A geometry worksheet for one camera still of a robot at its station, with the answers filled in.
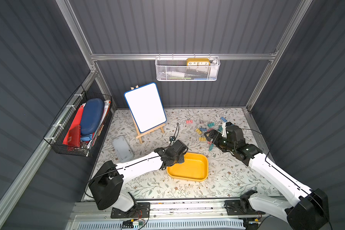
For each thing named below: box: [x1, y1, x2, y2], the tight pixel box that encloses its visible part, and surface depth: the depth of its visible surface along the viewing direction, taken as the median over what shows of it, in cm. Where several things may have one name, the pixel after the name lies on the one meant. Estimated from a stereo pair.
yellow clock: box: [186, 57, 211, 66], surface depth 90 cm
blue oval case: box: [80, 98, 105, 136], surface depth 75 cm
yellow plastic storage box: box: [166, 152, 209, 183], surface depth 90 cm
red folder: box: [62, 103, 86, 150], surface depth 67 cm
